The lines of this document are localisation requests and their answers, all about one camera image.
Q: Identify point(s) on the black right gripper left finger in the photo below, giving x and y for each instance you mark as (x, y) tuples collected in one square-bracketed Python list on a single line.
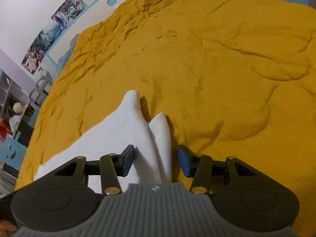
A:
[(113, 166)]

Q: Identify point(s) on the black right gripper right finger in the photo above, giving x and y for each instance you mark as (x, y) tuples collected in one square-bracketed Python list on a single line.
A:
[(196, 166)]

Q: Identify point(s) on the white small garment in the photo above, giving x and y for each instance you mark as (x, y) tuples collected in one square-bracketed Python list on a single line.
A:
[(126, 125)]

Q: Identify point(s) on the person's hand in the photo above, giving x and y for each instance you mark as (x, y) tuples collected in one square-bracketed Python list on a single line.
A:
[(7, 226)]

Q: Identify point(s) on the mustard yellow bed blanket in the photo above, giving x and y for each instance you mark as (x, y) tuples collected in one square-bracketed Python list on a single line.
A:
[(234, 78)]

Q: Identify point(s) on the cluttered blue white shelf unit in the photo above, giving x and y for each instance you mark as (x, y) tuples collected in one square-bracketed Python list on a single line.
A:
[(22, 110)]

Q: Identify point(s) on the red bag on desk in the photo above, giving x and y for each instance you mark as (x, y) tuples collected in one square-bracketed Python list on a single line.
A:
[(5, 128)]

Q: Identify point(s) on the blue pillow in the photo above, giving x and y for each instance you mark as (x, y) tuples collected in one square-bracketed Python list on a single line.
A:
[(64, 58)]

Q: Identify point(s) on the anime poster strip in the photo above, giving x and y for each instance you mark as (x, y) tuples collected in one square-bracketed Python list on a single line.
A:
[(60, 20)]

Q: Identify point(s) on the white blue bed headboard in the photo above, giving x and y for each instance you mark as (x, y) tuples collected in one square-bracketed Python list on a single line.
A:
[(96, 12)]

